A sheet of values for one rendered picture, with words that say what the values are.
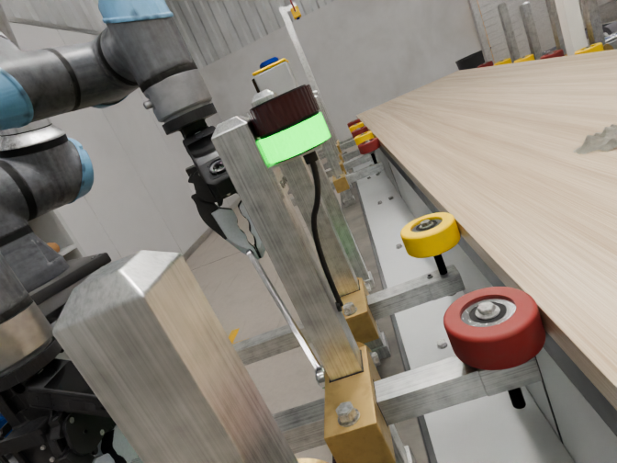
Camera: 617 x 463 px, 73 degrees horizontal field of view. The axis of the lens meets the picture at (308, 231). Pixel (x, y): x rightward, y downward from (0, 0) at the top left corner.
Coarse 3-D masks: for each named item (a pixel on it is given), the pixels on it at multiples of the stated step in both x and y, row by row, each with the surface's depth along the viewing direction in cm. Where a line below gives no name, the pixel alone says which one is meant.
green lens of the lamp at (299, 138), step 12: (312, 120) 35; (324, 120) 37; (288, 132) 34; (300, 132) 34; (312, 132) 35; (324, 132) 36; (264, 144) 36; (276, 144) 35; (288, 144) 35; (300, 144) 35; (312, 144) 35; (276, 156) 36; (288, 156) 35
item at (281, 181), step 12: (276, 96) 34; (252, 108) 35; (300, 120) 34; (276, 132) 35; (300, 156) 36; (312, 156) 37; (276, 168) 39; (312, 168) 38; (276, 180) 37; (312, 216) 40; (312, 228) 40; (324, 264) 41; (336, 288) 42; (336, 300) 43
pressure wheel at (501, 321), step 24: (504, 288) 39; (456, 312) 39; (480, 312) 37; (504, 312) 37; (528, 312) 35; (456, 336) 36; (480, 336) 35; (504, 336) 34; (528, 336) 34; (480, 360) 35; (504, 360) 34; (528, 360) 35
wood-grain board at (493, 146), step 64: (512, 64) 187; (576, 64) 127; (384, 128) 174; (448, 128) 120; (512, 128) 91; (576, 128) 74; (448, 192) 71; (512, 192) 60; (576, 192) 52; (512, 256) 45; (576, 256) 40; (576, 320) 33
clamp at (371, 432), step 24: (336, 384) 43; (360, 384) 41; (336, 408) 39; (360, 408) 38; (336, 432) 37; (360, 432) 36; (384, 432) 37; (336, 456) 37; (360, 456) 37; (384, 456) 37
